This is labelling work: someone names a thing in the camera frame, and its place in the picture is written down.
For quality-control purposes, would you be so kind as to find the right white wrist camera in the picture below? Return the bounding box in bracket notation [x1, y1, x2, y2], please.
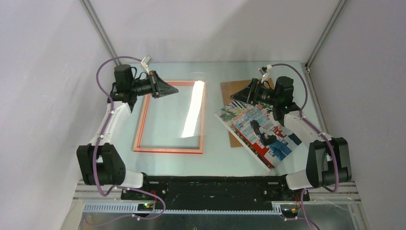
[258, 64, 272, 83]

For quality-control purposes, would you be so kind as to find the orange wooden picture frame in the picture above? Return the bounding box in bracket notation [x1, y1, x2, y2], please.
[133, 80, 207, 155]

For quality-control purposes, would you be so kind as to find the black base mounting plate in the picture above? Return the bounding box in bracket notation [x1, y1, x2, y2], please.
[121, 175, 301, 202]

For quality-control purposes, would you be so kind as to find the clear acrylic sheet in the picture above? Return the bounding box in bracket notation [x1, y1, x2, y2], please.
[139, 80, 205, 147]

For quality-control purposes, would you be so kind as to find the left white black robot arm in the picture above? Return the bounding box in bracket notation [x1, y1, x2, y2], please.
[77, 64, 179, 200]

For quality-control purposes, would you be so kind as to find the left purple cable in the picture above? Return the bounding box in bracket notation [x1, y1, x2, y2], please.
[92, 56, 166, 220]

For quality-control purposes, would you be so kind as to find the aluminium front rail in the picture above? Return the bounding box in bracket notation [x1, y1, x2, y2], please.
[72, 181, 362, 217]

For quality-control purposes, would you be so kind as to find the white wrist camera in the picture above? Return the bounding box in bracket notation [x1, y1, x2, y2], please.
[140, 55, 153, 73]
[258, 64, 272, 83]

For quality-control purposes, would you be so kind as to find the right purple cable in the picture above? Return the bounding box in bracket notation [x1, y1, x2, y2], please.
[270, 63, 340, 230]

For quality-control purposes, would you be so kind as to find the brown cardboard backing board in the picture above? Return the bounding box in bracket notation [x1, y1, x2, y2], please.
[219, 78, 275, 148]

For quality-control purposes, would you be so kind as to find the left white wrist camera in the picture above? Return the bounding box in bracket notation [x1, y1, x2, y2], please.
[140, 55, 153, 73]

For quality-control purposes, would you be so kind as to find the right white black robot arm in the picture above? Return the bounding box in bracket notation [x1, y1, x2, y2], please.
[230, 76, 352, 200]

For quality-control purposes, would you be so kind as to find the purple cable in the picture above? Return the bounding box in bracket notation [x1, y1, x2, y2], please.
[92, 56, 166, 220]
[270, 63, 340, 230]

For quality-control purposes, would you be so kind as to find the colourful printed photo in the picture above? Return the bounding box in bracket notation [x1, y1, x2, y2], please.
[215, 101, 302, 171]

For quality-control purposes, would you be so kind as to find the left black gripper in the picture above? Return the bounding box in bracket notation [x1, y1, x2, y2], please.
[129, 71, 178, 99]

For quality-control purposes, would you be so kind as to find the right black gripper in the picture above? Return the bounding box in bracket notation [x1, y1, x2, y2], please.
[230, 78, 280, 106]

